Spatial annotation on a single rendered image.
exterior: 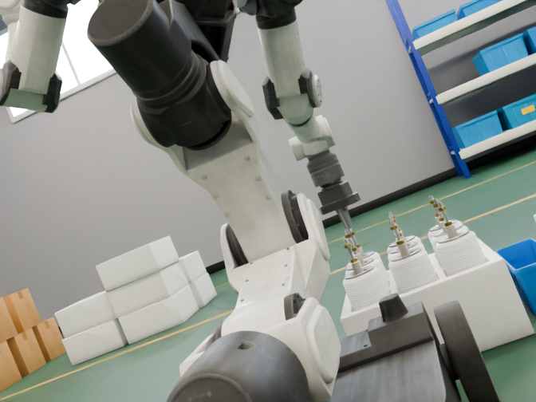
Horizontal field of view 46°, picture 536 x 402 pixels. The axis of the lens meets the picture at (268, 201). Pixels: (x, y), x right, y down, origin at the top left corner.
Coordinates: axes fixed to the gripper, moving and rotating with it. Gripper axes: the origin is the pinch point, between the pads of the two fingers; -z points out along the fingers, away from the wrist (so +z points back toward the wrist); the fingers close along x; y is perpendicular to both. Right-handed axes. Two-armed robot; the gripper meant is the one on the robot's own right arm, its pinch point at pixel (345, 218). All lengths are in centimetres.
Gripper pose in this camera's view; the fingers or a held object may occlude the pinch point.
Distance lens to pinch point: 177.0
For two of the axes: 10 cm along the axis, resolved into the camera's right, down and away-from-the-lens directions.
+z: -3.9, -9.2, 0.0
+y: 5.3, -2.2, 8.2
